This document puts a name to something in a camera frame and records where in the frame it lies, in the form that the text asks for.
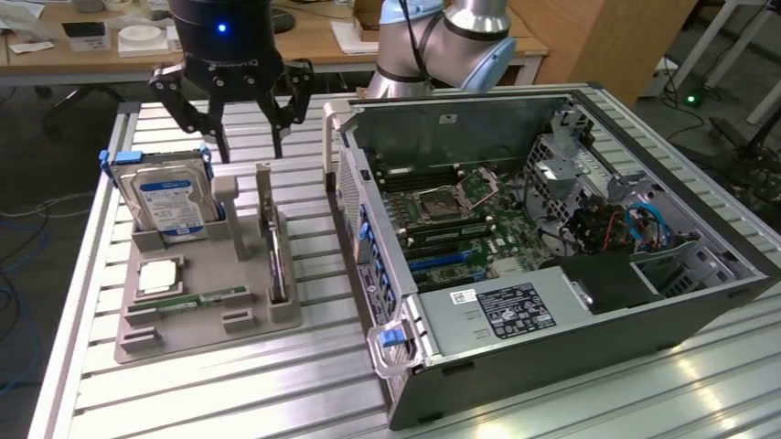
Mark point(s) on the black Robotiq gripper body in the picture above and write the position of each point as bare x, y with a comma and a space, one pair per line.
225, 46

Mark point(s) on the graphics card with metal bracket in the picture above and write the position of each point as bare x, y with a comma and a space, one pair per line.
277, 265

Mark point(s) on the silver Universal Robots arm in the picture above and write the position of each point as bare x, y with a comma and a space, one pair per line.
401, 50

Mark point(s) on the white labelled box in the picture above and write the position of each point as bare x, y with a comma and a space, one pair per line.
170, 46

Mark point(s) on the wooden desk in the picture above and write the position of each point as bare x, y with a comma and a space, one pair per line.
323, 52

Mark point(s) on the black round lamp base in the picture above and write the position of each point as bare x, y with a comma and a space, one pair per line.
283, 20

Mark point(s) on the white round dish on box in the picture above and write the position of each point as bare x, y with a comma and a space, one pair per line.
141, 39

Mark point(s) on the white paper stack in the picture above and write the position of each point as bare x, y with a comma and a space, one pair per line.
349, 39

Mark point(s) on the small cardboard box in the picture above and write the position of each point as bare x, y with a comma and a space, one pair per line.
365, 18

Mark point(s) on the white tape roll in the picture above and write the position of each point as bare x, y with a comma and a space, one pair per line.
116, 4

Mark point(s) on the white box with black lid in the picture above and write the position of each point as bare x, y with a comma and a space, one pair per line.
88, 41

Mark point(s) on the hard disk in blue caddy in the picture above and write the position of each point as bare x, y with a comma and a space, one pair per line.
164, 201

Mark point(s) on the grey cup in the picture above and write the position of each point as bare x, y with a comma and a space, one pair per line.
89, 5

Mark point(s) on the white paper slip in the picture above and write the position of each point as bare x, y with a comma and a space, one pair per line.
30, 46

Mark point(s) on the clear plastic bag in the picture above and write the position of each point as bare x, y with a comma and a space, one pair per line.
24, 23

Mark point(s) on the CPU socket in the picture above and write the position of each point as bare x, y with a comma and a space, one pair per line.
437, 203

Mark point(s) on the grey plastic parts rack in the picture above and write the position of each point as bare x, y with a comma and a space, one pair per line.
207, 270

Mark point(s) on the metal socket cover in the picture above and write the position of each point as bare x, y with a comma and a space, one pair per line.
482, 185

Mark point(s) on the silver CPU chip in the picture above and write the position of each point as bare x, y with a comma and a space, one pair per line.
157, 276

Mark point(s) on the green motherboard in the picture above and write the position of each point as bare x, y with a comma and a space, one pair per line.
506, 228

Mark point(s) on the perforated metal disk bay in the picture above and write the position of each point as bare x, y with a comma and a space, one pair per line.
560, 174

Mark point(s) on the wooden cabinet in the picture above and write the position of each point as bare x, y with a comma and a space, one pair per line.
610, 46

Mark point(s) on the blue case release latch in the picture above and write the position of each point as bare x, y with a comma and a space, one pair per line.
391, 339

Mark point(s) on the grey power supply unit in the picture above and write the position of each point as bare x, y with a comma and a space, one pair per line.
451, 329

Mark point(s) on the device with green light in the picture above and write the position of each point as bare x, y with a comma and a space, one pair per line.
690, 99

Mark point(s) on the black plastic air shroud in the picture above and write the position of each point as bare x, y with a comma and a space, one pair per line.
603, 283

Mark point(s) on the black equipment stand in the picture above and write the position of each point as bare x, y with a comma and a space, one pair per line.
726, 130

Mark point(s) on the grey metal disk bay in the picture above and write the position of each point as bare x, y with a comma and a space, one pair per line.
671, 265

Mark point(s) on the open black PC case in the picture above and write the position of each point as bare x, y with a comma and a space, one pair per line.
548, 379

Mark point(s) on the white desk frame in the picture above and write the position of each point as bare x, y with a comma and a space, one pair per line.
734, 48

